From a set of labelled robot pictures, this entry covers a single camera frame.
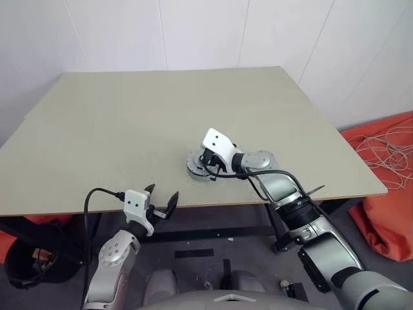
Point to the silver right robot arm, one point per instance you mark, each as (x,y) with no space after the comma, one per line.
(322,245)

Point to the dark rounded grey shape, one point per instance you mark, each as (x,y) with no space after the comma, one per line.
(160,287)
(245,279)

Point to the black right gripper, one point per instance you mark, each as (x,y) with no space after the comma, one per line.
(215,159)

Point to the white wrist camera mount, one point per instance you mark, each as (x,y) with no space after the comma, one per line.
(137,206)
(219,143)

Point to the black floor tape strip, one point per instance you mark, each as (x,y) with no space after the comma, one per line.
(193,253)

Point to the grey spoked rotor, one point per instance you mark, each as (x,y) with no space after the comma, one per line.
(195,161)

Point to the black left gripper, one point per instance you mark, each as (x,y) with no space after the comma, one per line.
(153,214)

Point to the orange cloth under table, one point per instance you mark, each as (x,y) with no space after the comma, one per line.
(38,220)

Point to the small black white floor fixture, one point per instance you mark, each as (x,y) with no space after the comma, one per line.
(293,289)

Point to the grey robot torso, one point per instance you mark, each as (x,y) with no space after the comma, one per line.
(229,300)

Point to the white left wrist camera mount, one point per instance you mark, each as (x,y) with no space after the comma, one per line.
(137,206)

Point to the orange fabric bag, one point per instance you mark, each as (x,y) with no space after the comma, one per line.
(387,223)

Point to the black waste bin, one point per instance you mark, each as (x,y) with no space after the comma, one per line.
(29,268)

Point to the black table frame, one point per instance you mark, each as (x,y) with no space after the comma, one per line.
(206,232)

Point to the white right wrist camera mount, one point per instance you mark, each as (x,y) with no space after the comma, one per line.
(219,143)

